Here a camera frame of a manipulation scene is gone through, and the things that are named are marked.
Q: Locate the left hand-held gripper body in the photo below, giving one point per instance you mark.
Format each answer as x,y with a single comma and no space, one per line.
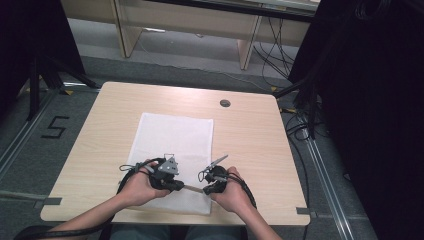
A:
163,173

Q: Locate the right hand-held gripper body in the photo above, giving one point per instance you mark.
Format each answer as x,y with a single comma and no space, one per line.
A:
216,175

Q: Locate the white mesh cloth bag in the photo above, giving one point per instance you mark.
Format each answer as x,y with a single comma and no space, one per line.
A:
173,140

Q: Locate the person's right hand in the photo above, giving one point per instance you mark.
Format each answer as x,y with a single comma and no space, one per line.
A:
233,196

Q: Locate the person's left hand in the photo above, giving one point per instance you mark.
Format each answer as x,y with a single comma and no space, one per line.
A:
140,188

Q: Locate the person's right leg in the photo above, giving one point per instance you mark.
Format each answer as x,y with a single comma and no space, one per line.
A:
213,234

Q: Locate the person's leg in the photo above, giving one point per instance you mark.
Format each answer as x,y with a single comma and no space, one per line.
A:
140,233
213,234

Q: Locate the person's left leg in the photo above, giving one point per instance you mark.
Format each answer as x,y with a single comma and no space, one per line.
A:
140,233

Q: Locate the round grey table grommet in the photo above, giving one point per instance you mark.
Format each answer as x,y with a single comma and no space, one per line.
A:
225,103

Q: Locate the grey tape strip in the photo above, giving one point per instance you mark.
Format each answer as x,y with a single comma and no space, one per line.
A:
50,201
305,211

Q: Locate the yellow floor marker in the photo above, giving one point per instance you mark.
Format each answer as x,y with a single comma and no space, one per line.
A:
68,92
274,89
289,110

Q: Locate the black metal stand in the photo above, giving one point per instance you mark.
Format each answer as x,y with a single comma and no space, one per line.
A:
308,100
36,86

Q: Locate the light wooden desk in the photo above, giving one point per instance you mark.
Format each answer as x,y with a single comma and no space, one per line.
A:
186,20

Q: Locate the dark curtain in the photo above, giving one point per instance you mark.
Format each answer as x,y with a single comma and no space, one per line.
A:
30,36
373,116

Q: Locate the metal floor rail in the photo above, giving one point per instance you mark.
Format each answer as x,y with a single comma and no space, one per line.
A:
328,186
23,133

